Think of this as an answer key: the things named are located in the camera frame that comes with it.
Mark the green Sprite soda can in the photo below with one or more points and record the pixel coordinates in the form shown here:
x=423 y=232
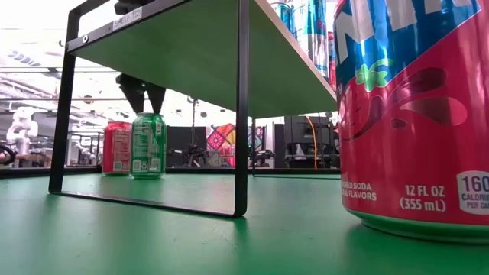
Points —
x=149 y=147

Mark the black equipment cabinet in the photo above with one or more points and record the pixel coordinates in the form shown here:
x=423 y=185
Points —
x=298 y=133

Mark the silver-blue energy drink can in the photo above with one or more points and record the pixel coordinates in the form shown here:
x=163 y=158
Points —
x=282 y=13
x=311 y=34

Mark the red Fanta soda can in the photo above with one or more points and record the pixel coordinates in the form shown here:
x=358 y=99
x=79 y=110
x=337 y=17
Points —
x=331 y=61
x=116 y=149
x=412 y=153

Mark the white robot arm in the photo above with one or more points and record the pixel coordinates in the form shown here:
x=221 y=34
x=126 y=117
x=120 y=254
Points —
x=86 y=151
x=23 y=130

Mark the wooden shelf with black frame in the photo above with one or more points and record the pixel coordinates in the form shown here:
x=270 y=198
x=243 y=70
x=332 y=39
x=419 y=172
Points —
x=191 y=57

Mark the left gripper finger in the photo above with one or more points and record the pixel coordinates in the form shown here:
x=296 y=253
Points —
x=156 y=97
x=131 y=89

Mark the black metal rig frame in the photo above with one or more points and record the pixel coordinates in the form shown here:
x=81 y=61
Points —
x=23 y=172

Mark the black partition panel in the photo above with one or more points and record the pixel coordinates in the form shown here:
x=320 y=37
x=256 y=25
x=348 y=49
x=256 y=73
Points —
x=183 y=137

